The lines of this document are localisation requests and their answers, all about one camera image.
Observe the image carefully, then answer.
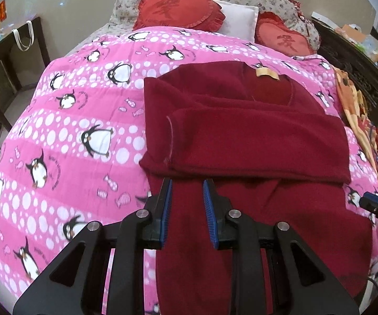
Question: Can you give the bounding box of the red heart cushion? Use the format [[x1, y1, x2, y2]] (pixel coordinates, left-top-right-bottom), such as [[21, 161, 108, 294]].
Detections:
[[255, 12, 316, 57], [133, 0, 225, 32]]

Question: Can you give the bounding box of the white square pillow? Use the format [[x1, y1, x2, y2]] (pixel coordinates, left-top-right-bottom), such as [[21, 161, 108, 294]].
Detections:
[[214, 0, 259, 43]]

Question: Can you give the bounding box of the right red heart cushion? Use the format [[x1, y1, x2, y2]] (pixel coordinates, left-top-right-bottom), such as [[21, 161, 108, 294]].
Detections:
[[255, 12, 316, 57]]

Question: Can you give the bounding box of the dark carved wooden headboard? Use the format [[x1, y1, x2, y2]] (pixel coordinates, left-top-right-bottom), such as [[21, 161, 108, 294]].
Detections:
[[313, 21, 378, 127]]

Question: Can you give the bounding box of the dark wooden desk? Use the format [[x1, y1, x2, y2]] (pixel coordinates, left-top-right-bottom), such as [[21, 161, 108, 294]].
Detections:
[[0, 15, 51, 132]]

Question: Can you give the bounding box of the orange cartoon blanket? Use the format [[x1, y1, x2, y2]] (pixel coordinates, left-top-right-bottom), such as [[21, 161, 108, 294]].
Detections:
[[334, 68, 378, 176]]

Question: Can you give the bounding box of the left red heart cushion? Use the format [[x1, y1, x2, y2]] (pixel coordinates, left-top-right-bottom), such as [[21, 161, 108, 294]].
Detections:
[[133, 0, 225, 32]]

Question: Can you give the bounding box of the dark red knit sweater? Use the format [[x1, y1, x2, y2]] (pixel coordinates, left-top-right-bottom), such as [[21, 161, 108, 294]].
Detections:
[[140, 61, 372, 314]]

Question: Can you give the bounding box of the red wall decoration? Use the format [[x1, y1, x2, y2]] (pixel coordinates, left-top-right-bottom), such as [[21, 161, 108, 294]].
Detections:
[[0, 0, 7, 22]]

